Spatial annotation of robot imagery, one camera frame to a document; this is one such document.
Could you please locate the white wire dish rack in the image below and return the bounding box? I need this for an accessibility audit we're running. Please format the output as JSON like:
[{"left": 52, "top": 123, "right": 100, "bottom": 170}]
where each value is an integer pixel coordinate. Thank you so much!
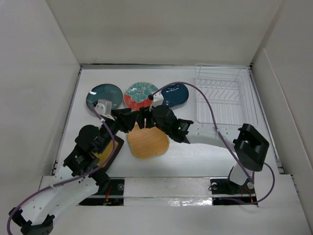
[{"left": 195, "top": 63, "right": 258, "bottom": 129}]

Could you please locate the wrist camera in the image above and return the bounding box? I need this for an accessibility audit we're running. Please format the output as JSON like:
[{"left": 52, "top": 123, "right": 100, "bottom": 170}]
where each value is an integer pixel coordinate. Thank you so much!
[
  {"left": 148, "top": 93, "right": 164, "bottom": 109},
  {"left": 94, "top": 99, "right": 112, "bottom": 116}
]

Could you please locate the orange woven square plate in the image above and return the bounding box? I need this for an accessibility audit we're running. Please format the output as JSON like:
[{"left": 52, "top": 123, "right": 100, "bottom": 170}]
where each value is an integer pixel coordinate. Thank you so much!
[{"left": 127, "top": 125, "right": 170, "bottom": 160}]

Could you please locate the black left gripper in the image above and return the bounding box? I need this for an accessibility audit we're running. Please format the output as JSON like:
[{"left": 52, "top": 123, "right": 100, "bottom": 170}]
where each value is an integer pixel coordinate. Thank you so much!
[{"left": 97, "top": 107, "right": 138, "bottom": 154}]

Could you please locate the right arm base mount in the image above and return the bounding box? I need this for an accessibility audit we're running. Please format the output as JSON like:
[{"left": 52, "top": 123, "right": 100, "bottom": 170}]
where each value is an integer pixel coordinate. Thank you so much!
[{"left": 208, "top": 178, "right": 257, "bottom": 206}]

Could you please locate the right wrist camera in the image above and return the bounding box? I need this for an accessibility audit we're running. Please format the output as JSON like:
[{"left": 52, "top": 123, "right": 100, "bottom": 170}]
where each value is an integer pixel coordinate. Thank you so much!
[{"left": 148, "top": 93, "right": 164, "bottom": 109}]

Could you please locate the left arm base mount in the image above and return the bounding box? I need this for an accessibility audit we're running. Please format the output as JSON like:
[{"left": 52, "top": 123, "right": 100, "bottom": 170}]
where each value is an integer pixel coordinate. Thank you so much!
[{"left": 79, "top": 178, "right": 125, "bottom": 206}]

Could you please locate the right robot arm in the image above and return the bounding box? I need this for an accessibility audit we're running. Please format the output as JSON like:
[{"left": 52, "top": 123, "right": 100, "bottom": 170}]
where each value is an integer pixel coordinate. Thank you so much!
[{"left": 137, "top": 105, "right": 269, "bottom": 192}]

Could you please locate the teal round glass plate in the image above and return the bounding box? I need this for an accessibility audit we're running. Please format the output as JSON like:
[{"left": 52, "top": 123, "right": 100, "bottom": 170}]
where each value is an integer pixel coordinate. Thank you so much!
[{"left": 86, "top": 84, "right": 123, "bottom": 111}]

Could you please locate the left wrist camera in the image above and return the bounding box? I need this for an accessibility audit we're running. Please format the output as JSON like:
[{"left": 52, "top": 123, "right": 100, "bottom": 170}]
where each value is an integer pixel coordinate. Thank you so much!
[{"left": 94, "top": 99, "right": 112, "bottom": 116}]

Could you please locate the black yellow square plate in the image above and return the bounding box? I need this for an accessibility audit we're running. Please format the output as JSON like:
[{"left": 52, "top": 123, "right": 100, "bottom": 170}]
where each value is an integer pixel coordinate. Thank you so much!
[{"left": 93, "top": 136, "right": 124, "bottom": 171}]

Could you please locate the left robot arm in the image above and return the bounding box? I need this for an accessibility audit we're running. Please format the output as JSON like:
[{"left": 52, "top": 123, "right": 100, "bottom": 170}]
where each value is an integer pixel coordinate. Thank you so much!
[{"left": 6, "top": 108, "right": 145, "bottom": 235}]

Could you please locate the red teal floral plate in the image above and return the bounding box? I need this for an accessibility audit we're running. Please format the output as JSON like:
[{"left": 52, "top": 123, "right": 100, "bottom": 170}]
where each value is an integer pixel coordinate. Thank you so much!
[{"left": 124, "top": 82, "right": 158, "bottom": 111}]

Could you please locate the dark blue leaf plate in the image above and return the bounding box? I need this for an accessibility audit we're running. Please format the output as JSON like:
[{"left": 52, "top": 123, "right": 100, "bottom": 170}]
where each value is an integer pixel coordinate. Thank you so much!
[{"left": 161, "top": 84, "right": 189, "bottom": 108}]

